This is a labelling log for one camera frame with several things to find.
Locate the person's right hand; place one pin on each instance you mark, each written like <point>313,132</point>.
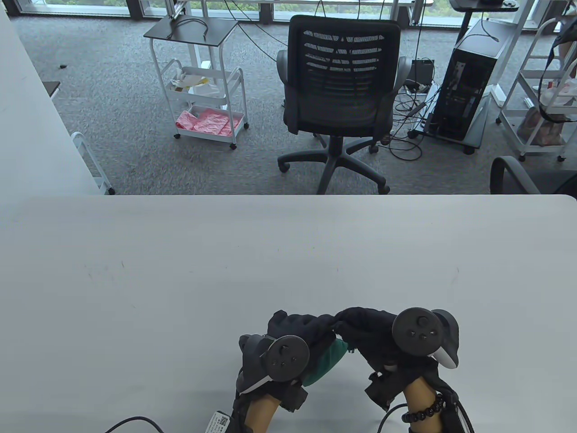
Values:
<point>365,329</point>

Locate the person's left hand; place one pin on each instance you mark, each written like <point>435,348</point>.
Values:
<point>297,324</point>

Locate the person's right forearm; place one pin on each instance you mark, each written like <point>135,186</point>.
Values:
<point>419,394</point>

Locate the person's left forearm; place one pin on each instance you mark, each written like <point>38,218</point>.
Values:
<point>261,415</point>

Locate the beige pink bag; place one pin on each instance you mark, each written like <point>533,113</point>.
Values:
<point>541,131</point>

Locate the white plastic bag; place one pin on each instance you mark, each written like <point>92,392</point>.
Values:
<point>559,94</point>

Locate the black white left controller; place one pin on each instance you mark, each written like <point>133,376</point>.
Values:
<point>286,358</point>

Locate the black white controller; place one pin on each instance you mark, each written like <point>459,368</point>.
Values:
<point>286,358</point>
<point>417,331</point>

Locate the black white right controller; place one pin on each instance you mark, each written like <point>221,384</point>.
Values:
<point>417,331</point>

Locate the labelled left wrist sensor box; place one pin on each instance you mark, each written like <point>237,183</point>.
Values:
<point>221,423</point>

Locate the labelled wrist sensor box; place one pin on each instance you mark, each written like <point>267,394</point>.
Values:
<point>221,423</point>
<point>457,421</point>

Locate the labelled right wrist sensor box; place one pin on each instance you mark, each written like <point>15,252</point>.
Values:
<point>457,421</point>

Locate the grey chair armrest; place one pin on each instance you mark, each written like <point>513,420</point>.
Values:
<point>505,176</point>

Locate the pink plastic bags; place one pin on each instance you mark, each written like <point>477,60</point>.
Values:
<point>207,122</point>

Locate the grey computer trolley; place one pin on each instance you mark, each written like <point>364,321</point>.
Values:
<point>478,131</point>

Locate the black mesh office chair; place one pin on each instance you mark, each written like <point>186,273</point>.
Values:
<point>342,99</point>

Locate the black computer tower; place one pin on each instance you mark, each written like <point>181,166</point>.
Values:
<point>464,90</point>

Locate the black box on floor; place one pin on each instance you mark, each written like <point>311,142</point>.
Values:
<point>423,72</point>

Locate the white yellow plastic bags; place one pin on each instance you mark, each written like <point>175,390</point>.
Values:
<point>194,81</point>

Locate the white metal rack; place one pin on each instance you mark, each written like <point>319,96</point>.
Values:
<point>85,153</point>

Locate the white standing desk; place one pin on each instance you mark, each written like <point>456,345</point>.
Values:
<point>507,67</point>

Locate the white cart with black top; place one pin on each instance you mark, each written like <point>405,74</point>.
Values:
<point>194,29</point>

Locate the small black side table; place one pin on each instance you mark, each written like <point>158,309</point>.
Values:
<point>52,87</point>

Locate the black standing desk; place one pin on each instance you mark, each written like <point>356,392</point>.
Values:
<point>478,5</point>

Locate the aluminium frame post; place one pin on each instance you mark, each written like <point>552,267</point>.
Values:
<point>176,8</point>

